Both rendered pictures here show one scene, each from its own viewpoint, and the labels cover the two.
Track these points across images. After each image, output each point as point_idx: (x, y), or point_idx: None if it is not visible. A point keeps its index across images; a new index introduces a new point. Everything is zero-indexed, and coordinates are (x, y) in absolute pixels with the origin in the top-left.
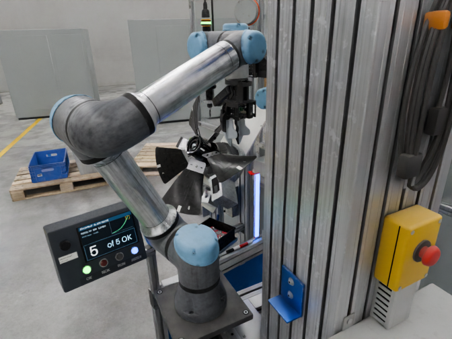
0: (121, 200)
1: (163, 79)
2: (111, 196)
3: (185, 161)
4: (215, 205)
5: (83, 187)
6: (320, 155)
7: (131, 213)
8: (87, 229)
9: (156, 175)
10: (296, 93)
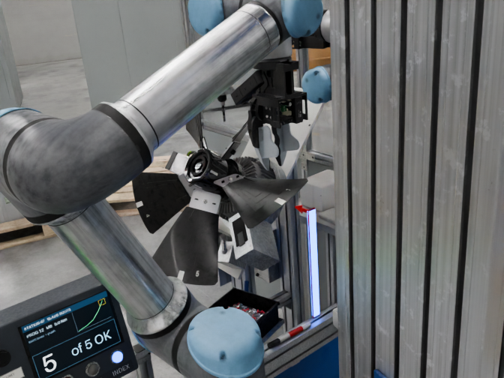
0: (73, 262)
1: (160, 76)
2: (55, 257)
3: (184, 193)
4: (241, 265)
5: (4, 244)
6: (430, 190)
7: (108, 295)
8: (36, 328)
9: (130, 216)
10: (384, 91)
